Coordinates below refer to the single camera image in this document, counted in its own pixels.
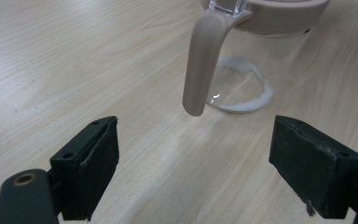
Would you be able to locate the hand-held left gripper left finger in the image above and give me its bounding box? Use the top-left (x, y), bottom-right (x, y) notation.
top-left (49, 115), bottom-right (120, 222)

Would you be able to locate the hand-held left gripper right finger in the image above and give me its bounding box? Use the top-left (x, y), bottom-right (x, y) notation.
top-left (268, 115), bottom-right (358, 219)

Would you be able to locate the clear glass measuring cup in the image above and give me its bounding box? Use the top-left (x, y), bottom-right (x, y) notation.
top-left (181, 0), bottom-right (331, 118)

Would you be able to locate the white sugar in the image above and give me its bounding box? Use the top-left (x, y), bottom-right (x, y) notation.
top-left (209, 55), bottom-right (276, 114)

